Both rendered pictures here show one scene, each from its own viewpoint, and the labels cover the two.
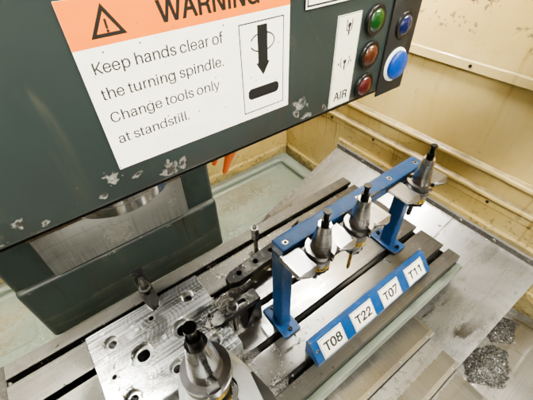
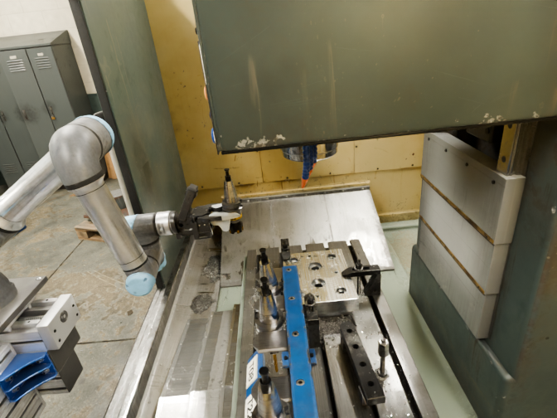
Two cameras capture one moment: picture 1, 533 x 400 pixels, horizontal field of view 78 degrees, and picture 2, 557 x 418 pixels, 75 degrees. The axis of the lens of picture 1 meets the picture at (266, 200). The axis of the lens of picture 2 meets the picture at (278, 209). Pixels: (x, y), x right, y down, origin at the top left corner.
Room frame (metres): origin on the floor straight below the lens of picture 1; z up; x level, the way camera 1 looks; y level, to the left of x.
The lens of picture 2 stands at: (0.87, -0.65, 1.78)
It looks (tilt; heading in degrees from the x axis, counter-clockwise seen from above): 26 degrees down; 126
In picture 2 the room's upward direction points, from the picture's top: 6 degrees counter-clockwise
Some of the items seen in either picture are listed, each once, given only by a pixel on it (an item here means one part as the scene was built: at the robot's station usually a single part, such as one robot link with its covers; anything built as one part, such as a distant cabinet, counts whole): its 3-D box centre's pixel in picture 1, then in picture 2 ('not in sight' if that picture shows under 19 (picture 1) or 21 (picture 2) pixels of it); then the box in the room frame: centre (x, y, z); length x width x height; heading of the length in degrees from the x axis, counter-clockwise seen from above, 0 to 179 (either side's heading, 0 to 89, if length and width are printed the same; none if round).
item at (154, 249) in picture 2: not in sight; (150, 255); (-0.06, -0.10, 1.17); 0.11 x 0.08 x 0.11; 130
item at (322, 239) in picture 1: (323, 235); (267, 273); (0.41, -0.11, 1.26); 0.04 x 0.04 x 0.07
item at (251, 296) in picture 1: (235, 313); (311, 313); (0.41, 0.08, 0.97); 0.13 x 0.03 x 0.15; 126
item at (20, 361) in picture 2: not in sight; (28, 376); (-0.16, -0.50, 0.98); 0.09 x 0.09 x 0.09; 34
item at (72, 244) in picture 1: (99, 180); (454, 226); (0.73, 0.47, 1.16); 0.48 x 0.05 x 0.51; 126
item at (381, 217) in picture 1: (374, 214); (270, 341); (0.51, -0.24, 1.21); 0.07 x 0.05 x 0.01; 36
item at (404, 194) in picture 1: (405, 194); (271, 390); (0.57, -0.33, 1.21); 0.07 x 0.05 x 0.01; 36
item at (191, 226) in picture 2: not in sight; (193, 222); (0.05, 0.01, 1.26); 0.12 x 0.08 x 0.09; 36
